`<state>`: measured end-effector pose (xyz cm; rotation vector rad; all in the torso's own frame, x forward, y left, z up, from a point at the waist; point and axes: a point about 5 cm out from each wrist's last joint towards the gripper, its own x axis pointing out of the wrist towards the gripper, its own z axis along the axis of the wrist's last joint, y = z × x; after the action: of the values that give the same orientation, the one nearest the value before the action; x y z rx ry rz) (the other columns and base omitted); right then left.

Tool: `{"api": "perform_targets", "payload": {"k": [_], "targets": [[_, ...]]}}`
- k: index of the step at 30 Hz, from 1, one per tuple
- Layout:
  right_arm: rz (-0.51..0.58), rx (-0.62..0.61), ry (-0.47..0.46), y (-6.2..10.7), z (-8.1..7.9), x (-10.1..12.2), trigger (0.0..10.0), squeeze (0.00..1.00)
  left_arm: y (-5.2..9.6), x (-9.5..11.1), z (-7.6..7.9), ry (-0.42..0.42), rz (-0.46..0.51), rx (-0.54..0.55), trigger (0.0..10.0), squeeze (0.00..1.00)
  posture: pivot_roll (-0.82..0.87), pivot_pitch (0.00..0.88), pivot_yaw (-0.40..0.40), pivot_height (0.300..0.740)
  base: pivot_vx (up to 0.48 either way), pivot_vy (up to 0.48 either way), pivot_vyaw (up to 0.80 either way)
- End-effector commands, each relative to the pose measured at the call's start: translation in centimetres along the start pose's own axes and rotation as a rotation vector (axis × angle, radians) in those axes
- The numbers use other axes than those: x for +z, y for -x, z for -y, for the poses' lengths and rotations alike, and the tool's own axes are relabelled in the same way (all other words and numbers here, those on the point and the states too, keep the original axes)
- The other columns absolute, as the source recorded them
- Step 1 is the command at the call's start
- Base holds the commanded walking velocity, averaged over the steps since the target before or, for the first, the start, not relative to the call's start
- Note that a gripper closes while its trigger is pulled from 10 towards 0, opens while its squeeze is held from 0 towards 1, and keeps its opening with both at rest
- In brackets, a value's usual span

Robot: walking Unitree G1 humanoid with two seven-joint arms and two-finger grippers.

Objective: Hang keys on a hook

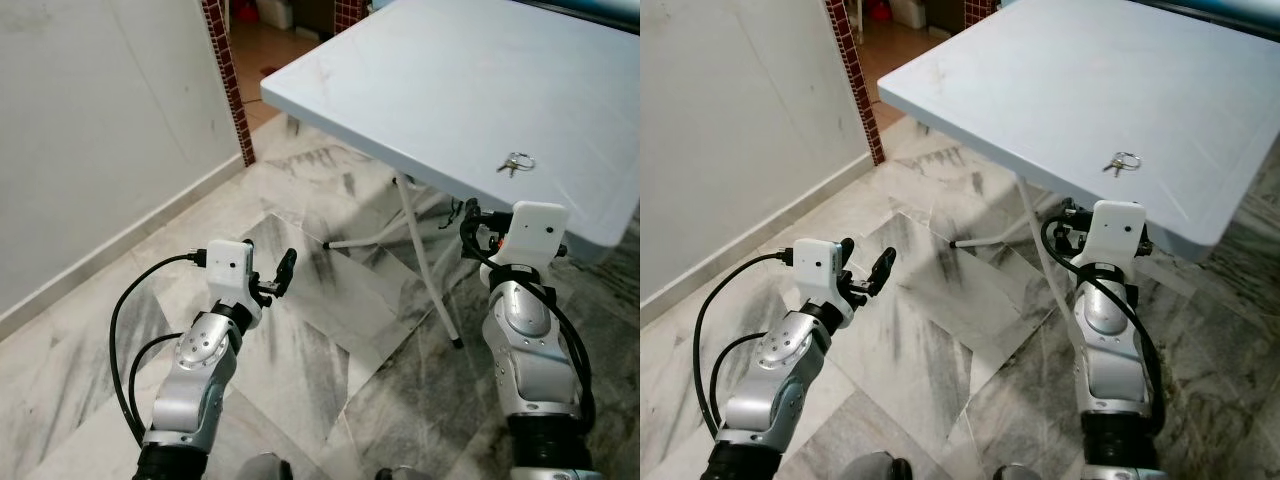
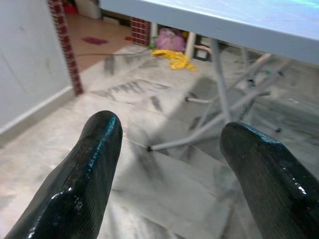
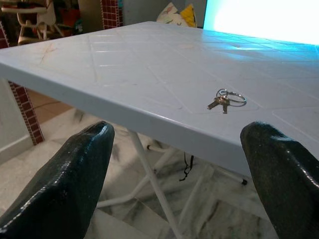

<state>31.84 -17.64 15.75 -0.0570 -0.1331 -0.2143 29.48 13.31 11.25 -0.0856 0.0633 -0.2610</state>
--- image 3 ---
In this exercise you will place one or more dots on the white plastic folding table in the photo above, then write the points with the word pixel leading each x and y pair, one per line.
pixel 149 74

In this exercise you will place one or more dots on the white printed cushion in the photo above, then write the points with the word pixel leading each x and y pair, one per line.
pixel 169 15

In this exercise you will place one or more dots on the yellow cushion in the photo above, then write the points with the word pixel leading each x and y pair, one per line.
pixel 188 15

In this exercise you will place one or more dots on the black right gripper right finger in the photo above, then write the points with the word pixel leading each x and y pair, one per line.
pixel 286 184

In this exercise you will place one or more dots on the beige baby high chair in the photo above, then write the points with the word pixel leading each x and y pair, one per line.
pixel 27 15

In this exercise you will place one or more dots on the red tiled pillar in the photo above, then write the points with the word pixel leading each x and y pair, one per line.
pixel 111 13
pixel 28 114

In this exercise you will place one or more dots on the bright window pane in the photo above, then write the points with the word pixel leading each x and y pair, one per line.
pixel 261 17

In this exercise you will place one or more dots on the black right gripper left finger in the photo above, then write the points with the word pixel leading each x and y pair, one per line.
pixel 64 184

